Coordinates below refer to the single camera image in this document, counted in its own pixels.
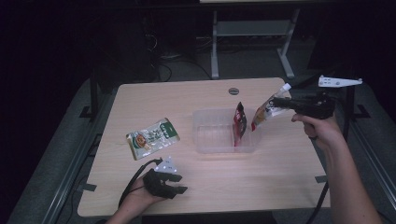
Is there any white metal desk frame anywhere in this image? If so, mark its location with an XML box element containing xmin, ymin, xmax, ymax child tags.
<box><xmin>210</xmin><ymin>7</ymin><xmax>302</xmax><ymax>80</ymax></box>

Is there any clear plastic container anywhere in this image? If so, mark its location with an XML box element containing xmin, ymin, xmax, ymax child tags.
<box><xmin>191</xmin><ymin>107</ymin><xmax>262</xmax><ymax>155</ymax></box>

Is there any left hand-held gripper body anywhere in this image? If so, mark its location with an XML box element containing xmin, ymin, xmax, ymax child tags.
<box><xmin>142</xmin><ymin>155</ymin><xmax>179</xmax><ymax>201</ymax></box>

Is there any person's right hand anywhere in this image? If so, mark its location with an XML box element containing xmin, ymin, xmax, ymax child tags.
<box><xmin>290</xmin><ymin>113</ymin><xmax>349</xmax><ymax>151</ymax></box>

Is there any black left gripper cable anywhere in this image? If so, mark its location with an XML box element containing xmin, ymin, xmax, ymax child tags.
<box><xmin>117</xmin><ymin>158</ymin><xmax>164</xmax><ymax>208</ymax></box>

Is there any metal floor rail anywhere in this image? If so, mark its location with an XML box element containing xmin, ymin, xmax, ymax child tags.
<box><xmin>348</xmin><ymin>91</ymin><xmax>396</xmax><ymax>202</ymax></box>
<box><xmin>39</xmin><ymin>88</ymin><xmax>120</xmax><ymax>224</ymax></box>

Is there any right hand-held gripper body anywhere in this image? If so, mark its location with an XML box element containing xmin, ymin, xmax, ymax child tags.
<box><xmin>290</xmin><ymin>75</ymin><xmax>364</xmax><ymax>121</ymax></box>

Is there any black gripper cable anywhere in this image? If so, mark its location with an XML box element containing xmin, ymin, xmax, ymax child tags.
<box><xmin>305</xmin><ymin>181</ymin><xmax>331</xmax><ymax>224</ymax></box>
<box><xmin>117</xmin><ymin>158</ymin><xmax>164</xmax><ymax>208</ymax></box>

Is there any black floor cable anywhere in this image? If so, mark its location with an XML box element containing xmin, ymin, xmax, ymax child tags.
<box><xmin>154</xmin><ymin>59</ymin><xmax>213</xmax><ymax>82</ymax></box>

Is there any red black snack packet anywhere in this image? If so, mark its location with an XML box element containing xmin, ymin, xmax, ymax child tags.
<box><xmin>232</xmin><ymin>101</ymin><xmax>248</xmax><ymax>147</ymax></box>

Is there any green white snack packet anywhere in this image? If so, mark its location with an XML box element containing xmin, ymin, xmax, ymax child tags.
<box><xmin>125</xmin><ymin>117</ymin><xmax>181</xmax><ymax>161</ymax></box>

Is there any black metal stand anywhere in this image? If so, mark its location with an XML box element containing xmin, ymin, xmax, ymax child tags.
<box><xmin>78</xmin><ymin>76</ymin><xmax>101</xmax><ymax>121</ymax></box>
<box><xmin>342</xmin><ymin>63</ymin><xmax>372</xmax><ymax>143</ymax></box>

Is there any person's left hand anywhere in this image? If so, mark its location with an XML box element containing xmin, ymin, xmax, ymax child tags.
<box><xmin>121</xmin><ymin>175</ymin><xmax>163</xmax><ymax>214</ymax></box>

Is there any red white spouted food pouch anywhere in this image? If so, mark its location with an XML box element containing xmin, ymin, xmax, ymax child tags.
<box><xmin>250</xmin><ymin>82</ymin><xmax>293</xmax><ymax>133</ymax></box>

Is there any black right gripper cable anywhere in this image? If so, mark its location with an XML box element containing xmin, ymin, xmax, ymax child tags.
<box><xmin>305</xmin><ymin>181</ymin><xmax>331</xmax><ymax>224</ymax></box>

